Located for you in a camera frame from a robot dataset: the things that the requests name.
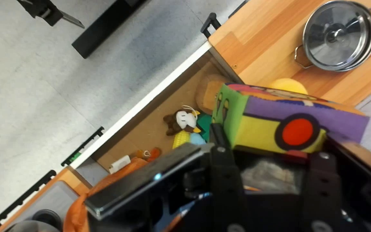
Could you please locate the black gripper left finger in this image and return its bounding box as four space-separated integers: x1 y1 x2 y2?
209 124 244 232

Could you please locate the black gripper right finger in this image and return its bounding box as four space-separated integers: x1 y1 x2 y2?
308 151 345 232

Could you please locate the teal toy piece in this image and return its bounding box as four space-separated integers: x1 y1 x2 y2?
196 114 215 143

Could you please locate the yellow toy corn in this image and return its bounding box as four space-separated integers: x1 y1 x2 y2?
171 129 193 150

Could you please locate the white brown penguin toy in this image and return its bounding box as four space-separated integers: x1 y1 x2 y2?
164 107 202 137

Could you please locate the small orange toy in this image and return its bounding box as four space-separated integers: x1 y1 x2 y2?
134 147 164 163

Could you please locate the yellow toy lemon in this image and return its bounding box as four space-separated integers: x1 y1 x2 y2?
269 77 309 96

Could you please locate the wooden toy kitchen counter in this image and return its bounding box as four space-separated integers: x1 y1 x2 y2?
0 0 371 232

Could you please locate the orange cloth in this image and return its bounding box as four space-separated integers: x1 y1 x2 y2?
62 156 152 232

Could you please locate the grey toy stove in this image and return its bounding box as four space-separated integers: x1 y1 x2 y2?
4 179 81 232

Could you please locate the black floor base bar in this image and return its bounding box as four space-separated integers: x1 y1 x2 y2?
71 0 148 59

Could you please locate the black drawer handle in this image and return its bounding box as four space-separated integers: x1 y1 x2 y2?
61 125 106 168

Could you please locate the black cabinet handle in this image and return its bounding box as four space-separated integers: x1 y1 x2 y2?
200 12 222 39

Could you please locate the black oven handle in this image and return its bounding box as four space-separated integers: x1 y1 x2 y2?
0 169 58 232

